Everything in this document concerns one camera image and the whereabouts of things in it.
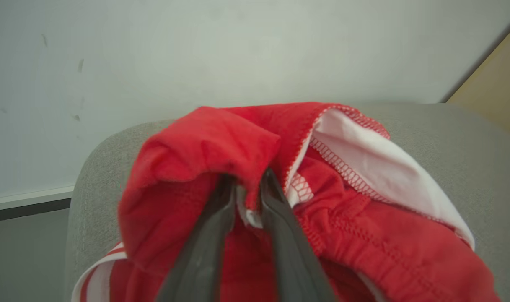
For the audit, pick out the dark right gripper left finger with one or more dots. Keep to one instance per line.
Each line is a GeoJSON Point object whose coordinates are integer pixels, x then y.
{"type": "Point", "coordinates": [204, 251]}

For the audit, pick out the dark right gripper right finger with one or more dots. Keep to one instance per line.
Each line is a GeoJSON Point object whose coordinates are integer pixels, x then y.
{"type": "Point", "coordinates": [292, 251]}

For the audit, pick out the red garment with white stripes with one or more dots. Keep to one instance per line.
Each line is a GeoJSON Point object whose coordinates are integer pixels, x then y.
{"type": "Point", "coordinates": [204, 142]}

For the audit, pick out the white and dark baseboard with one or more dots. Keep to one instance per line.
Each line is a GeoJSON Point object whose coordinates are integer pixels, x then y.
{"type": "Point", "coordinates": [24, 205]}

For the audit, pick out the grey fabric sofa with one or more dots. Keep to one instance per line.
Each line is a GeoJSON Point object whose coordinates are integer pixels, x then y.
{"type": "Point", "coordinates": [468, 167]}

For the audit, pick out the tan wooden panel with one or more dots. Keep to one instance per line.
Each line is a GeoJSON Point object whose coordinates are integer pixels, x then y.
{"type": "Point", "coordinates": [498, 84]}

